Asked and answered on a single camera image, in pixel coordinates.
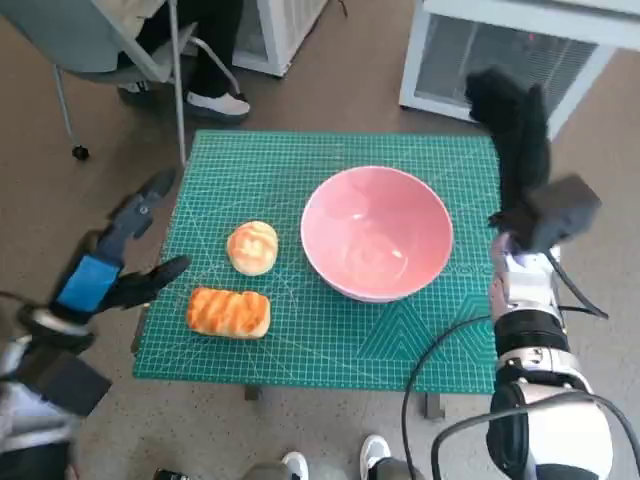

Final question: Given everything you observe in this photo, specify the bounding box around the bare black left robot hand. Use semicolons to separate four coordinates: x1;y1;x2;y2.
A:
49;167;192;317

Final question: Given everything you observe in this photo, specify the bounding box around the black right shoulder cable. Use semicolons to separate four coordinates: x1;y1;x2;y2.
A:
430;392;640;480

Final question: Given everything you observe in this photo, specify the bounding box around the large white grille cabinet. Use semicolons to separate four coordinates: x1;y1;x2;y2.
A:
398;0;640;139

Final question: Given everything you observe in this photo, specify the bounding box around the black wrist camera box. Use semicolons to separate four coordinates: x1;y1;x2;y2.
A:
27;349;112;417
525;173;603;252

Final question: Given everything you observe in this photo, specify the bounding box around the green cutting mat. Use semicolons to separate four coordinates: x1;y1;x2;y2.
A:
131;129;501;396

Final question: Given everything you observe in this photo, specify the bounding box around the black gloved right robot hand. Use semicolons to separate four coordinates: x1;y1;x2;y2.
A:
464;67;554;237

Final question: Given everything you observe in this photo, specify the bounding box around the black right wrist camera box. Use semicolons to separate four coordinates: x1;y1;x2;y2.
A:
525;173;603;252

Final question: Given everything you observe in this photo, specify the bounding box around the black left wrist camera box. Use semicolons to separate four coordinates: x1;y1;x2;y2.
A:
27;349;112;417

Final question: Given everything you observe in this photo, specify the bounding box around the small white grille cabinet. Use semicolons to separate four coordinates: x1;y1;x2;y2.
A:
232;0;331;79

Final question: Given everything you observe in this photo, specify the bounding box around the seated person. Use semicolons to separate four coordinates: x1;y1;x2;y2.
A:
117;0;251;124

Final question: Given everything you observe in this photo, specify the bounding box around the grey office chair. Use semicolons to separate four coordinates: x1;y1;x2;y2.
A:
0;0;239;164

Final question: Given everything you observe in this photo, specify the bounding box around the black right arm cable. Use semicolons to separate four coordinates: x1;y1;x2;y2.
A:
401;313;496;480

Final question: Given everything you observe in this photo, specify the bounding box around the pink bowl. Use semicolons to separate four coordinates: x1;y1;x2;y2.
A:
299;166;455;305

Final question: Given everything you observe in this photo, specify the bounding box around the person's white shoe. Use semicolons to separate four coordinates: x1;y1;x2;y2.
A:
281;451;310;480
360;433;393;474

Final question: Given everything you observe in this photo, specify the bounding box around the round toy bread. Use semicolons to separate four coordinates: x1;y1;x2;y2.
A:
226;220;279;277

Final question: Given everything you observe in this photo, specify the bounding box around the rectangular orange striped toy bread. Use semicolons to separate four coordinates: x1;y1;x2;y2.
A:
185;286;272;341

